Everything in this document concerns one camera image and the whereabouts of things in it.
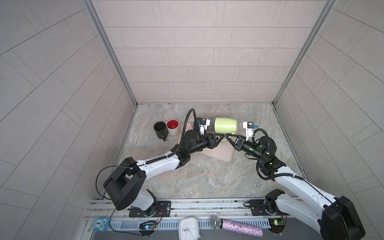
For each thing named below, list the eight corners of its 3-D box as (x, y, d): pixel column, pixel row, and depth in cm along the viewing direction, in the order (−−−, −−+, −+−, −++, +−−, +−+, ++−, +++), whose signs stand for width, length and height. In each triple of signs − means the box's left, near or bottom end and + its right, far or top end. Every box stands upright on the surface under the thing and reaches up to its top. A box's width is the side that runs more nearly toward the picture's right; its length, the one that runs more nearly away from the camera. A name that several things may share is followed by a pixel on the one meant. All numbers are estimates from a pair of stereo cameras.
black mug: (155, 142, 96) (151, 134, 89) (157, 129, 103) (154, 121, 96) (166, 142, 96) (163, 134, 89) (168, 129, 103) (166, 121, 96)
